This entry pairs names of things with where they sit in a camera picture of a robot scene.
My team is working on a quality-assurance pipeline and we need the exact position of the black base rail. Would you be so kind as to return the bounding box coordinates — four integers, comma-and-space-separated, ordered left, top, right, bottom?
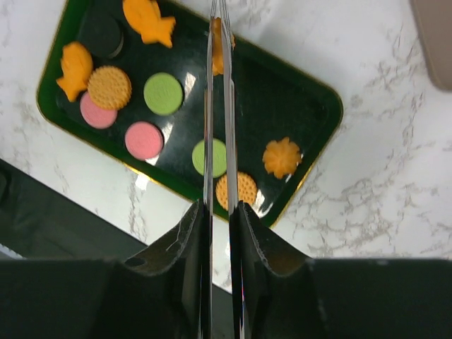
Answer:
1, 161, 145, 260

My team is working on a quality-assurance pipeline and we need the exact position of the gold tin lid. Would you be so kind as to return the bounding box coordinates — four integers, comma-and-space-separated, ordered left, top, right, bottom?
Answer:
410, 0, 451, 92

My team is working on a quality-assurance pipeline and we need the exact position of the orange fish cookie upper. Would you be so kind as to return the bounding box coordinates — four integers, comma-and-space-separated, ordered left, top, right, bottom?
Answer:
122, 0, 176, 49

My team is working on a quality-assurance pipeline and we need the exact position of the dark green tray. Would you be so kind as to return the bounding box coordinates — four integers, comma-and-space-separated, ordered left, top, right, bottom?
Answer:
37, 1, 343, 227

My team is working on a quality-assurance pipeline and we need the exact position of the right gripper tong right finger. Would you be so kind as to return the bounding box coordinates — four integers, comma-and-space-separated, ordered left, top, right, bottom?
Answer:
219, 0, 246, 338

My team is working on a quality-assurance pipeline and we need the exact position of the orange fish cookie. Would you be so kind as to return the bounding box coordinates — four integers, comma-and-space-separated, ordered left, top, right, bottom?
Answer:
122, 0, 176, 49
56, 41, 93, 102

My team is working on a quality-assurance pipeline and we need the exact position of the round tan biscuit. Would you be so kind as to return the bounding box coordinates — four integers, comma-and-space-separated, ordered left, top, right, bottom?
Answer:
215, 172, 258, 210
88, 66, 132, 110

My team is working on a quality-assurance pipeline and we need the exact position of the green macaron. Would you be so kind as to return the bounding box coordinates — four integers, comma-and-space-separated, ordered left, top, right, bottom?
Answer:
143, 72, 184, 116
191, 138, 227, 178

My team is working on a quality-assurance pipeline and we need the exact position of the orange flower cookie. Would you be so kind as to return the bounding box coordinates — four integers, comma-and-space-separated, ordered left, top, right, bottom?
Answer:
262, 137, 302, 179

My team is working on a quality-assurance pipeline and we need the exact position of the orange fish cookie lower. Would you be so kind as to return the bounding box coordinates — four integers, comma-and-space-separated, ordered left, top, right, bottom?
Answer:
56, 41, 93, 102

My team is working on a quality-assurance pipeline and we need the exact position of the pink macaron left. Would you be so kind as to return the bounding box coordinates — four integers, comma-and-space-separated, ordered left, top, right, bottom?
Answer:
80, 91, 118, 129

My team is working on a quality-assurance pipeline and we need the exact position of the pink macaron right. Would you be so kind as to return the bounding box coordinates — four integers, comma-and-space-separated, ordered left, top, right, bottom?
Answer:
124, 121, 164, 160

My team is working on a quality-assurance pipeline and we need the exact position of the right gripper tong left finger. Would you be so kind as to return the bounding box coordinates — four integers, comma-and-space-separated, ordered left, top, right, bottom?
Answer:
199, 1, 216, 339

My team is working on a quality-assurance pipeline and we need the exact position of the pink macaron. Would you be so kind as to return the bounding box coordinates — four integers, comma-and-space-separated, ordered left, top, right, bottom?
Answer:
124, 121, 164, 160
80, 91, 118, 129

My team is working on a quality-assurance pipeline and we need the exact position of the black sandwich cookie left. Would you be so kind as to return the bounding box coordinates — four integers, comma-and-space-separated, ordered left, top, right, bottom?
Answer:
78, 8, 124, 59

